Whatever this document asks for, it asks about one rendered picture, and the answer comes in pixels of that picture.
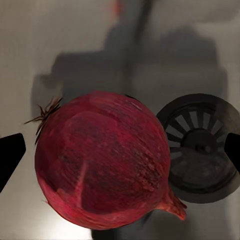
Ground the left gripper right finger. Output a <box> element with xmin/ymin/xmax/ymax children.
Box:
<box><xmin>223</xmin><ymin>132</ymin><xmax>240</xmax><ymax>173</ymax></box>

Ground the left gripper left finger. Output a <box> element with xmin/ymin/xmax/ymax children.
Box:
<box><xmin>0</xmin><ymin>133</ymin><xmax>26</xmax><ymax>193</ymax></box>

